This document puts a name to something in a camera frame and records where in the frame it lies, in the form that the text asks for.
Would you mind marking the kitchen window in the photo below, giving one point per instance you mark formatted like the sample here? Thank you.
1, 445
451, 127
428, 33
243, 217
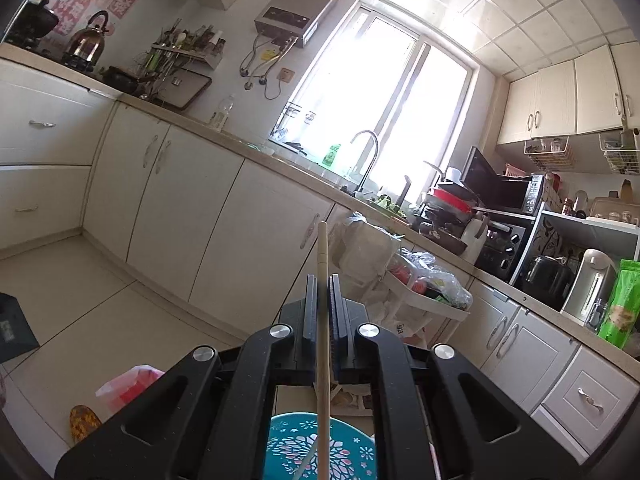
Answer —
380, 85

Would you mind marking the translucent white plastic bag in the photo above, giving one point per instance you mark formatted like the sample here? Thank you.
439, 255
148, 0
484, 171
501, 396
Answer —
365, 245

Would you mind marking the clear bag of vegetables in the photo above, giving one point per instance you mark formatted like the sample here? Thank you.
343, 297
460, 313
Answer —
435, 280

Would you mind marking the black box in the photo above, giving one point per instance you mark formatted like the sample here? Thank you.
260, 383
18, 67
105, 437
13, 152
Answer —
15, 327

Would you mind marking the black wok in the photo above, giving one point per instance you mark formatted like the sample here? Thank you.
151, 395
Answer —
35, 20

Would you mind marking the chrome faucet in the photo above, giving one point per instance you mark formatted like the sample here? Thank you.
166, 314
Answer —
370, 165

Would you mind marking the wall socket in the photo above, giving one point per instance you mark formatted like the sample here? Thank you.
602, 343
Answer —
285, 75

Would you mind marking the teal perforated utensil holder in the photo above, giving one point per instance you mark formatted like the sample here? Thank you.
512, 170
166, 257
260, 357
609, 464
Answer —
345, 455

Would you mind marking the dark tray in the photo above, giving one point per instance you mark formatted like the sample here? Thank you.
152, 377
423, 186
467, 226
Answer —
187, 87

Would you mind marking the black microwave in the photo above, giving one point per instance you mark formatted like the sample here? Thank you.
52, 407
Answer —
505, 192

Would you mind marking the black toaster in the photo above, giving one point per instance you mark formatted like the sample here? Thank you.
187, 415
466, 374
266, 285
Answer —
547, 275

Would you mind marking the white plastic jug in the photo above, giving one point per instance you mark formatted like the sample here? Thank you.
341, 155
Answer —
472, 240

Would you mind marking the wall utensil rack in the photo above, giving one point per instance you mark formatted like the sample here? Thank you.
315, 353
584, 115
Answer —
175, 50

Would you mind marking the cream upper cabinets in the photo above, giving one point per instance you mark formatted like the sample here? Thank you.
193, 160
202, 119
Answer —
555, 100

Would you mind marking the clear plastic bottle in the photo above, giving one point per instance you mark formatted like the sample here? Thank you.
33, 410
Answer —
222, 115

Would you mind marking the white tiered trolley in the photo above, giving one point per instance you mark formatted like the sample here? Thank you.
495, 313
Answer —
430, 305

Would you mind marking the wooden chopstick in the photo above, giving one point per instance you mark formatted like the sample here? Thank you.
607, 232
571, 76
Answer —
324, 310
306, 460

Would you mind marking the white counter shelf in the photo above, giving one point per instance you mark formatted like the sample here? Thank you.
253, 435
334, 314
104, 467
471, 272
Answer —
590, 225

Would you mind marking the steel kettle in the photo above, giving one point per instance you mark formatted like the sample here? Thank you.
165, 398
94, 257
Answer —
87, 42

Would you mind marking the grey water heater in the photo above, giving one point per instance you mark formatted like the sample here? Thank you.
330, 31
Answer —
295, 10

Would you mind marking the pink checked plastic tablecloth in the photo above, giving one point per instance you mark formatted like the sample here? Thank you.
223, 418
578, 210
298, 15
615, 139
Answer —
130, 385

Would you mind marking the green dish soap bottle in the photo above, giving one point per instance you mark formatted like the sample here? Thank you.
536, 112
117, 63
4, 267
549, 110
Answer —
331, 156

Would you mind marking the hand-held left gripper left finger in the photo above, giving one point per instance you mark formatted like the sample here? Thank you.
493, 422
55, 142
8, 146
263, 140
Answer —
311, 310

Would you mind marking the cream lower kitchen cabinets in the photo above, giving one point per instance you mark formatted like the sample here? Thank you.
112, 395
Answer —
200, 185

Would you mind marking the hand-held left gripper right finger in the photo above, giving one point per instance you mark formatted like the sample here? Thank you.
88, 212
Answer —
335, 310

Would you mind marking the white printed plastic bag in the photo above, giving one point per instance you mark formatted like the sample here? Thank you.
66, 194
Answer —
395, 325

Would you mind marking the patterned slipper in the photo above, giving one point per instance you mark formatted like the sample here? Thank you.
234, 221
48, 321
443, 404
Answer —
85, 422

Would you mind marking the silver electric water boiler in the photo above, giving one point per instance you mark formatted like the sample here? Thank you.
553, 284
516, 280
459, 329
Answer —
587, 285

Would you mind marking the black toaster oven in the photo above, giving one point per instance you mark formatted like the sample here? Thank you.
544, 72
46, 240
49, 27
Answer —
500, 247

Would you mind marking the green food packet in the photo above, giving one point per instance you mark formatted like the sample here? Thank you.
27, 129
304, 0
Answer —
622, 305

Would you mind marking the stack of pans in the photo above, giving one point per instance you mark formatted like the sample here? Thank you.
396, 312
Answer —
452, 195

